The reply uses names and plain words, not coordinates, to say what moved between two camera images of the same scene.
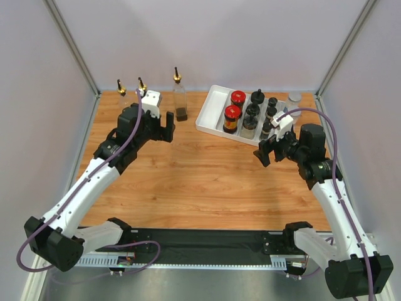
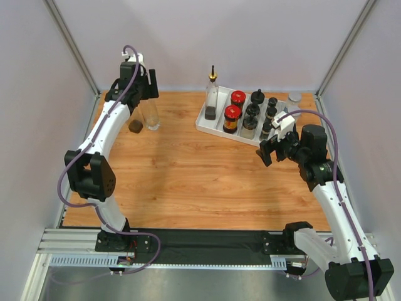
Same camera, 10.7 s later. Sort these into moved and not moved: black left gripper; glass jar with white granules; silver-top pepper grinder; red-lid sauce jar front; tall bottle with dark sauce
Moved: tall bottle with dark sauce; black left gripper
Not moved: red-lid sauce jar front; glass jar with white granules; silver-top pepper grinder
